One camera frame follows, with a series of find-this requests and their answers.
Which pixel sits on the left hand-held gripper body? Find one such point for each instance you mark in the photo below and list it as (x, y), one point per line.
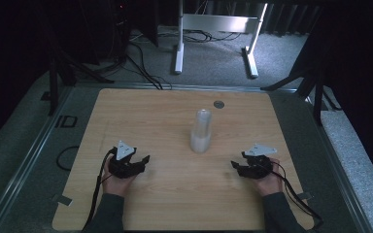
(123, 166)

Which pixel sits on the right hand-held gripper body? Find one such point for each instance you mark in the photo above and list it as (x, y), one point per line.
(257, 166)

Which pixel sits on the stack of clear plastic cups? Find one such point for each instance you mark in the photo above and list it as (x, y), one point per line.
(200, 139)

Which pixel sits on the person's left hand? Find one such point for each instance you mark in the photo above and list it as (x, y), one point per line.
(116, 186)

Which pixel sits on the person's right hand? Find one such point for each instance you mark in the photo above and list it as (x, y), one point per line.
(272, 184)

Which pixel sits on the grey tape strip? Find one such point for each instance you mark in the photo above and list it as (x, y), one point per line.
(305, 195)
(64, 200)

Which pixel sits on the black tripod stand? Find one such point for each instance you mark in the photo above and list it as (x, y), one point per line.
(53, 90)
(319, 97)

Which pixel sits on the white metal desk frame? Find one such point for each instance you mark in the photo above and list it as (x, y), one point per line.
(220, 22)

